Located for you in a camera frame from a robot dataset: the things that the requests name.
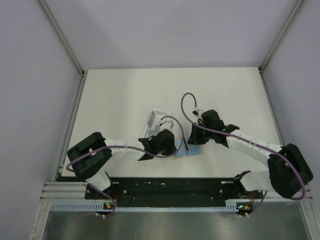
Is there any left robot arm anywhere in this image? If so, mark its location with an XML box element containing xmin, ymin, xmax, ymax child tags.
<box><xmin>66</xmin><ymin>129</ymin><xmax>177</xmax><ymax>199</ymax></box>

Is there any right aluminium frame post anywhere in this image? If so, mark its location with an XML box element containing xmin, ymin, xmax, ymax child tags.
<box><xmin>258</xmin><ymin>0</ymin><xmax>311</xmax><ymax>72</ymax></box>

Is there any left aluminium frame post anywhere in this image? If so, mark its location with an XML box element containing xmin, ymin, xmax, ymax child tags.
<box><xmin>37</xmin><ymin>0</ymin><xmax>87</xmax><ymax>76</ymax></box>

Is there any grey slotted cable duct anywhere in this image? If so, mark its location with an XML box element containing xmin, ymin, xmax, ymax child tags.
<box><xmin>50</xmin><ymin>201</ymin><xmax>247</xmax><ymax>213</ymax></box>

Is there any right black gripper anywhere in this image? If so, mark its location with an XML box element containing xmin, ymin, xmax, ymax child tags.
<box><xmin>187</xmin><ymin>122</ymin><xmax>215</xmax><ymax>146</ymax></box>

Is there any aluminium frame post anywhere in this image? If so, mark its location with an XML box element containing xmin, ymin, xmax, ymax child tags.
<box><xmin>37</xmin><ymin>0</ymin><xmax>87</xmax><ymax>76</ymax></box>
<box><xmin>258</xmin><ymin>0</ymin><xmax>311</xmax><ymax>72</ymax></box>

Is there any clear plastic card tray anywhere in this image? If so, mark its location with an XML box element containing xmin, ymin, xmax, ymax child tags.
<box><xmin>142</xmin><ymin>109</ymin><xmax>171</xmax><ymax>138</ymax></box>

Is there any purple cable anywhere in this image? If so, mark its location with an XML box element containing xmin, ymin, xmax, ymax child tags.
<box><xmin>180</xmin><ymin>92</ymin><xmax>306</xmax><ymax>200</ymax></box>
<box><xmin>66</xmin><ymin>115</ymin><xmax>186</xmax><ymax>173</ymax></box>

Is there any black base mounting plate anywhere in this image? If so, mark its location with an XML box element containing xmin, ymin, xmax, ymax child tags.
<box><xmin>84</xmin><ymin>176</ymin><xmax>267</xmax><ymax>208</ymax></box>

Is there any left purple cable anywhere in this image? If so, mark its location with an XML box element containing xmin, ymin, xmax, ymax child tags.
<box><xmin>66</xmin><ymin>115</ymin><xmax>186</xmax><ymax>173</ymax></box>

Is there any beige card holder wallet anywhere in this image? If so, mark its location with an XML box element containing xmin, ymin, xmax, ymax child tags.
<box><xmin>172</xmin><ymin>138</ymin><xmax>203</xmax><ymax>159</ymax></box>

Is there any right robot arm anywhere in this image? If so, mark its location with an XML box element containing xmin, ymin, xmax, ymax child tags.
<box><xmin>187</xmin><ymin>108</ymin><xmax>314</xmax><ymax>199</ymax></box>

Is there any white card magnetic stripe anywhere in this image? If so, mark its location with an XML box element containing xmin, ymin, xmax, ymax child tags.
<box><xmin>182</xmin><ymin>136</ymin><xmax>189</xmax><ymax>152</ymax></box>

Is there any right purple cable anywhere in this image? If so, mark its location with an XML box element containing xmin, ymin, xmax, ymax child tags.
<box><xmin>180</xmin><ymin>92</ymin><xmax>306</xmax><ymax>200</ymax></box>

